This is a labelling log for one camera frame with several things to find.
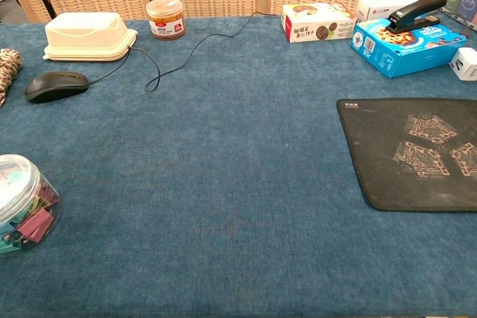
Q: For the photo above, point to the black computer mouse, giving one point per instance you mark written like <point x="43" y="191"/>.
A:
<point x="56" y="87"/>

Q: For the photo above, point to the black patterned mouse pad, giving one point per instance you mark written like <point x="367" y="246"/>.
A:
<point x="402" y="154"/>

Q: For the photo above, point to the blue tablecloth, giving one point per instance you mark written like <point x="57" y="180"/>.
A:
<point x="223" y="184"/>

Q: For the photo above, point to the white cookie box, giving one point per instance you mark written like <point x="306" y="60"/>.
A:
<point x="316" y="24"/>

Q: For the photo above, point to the clear jar with brown contents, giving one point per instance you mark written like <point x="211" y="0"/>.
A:
<point x="165" y="20"/>

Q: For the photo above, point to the cream plastic lidded container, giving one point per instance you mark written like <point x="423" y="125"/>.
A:
<point x="87" y="35"/>

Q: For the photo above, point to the blue cookie box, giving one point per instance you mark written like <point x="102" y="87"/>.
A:
<point x="406" y="48"/>

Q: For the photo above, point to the white box with red logo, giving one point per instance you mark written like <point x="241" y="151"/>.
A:
<point x="376" y="7"/>

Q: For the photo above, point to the black stapler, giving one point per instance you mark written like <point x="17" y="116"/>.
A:
<point x="417" y="12"/>

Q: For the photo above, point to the clear jar of binder clips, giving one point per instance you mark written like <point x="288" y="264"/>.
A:
<point x="18" y="202"/>

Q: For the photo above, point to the small white cube box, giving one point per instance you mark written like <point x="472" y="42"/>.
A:
<point x="465" y="65"/>

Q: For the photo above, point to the brown patterned braided cloth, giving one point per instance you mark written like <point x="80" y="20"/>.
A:
<point x="7" y="65"/>

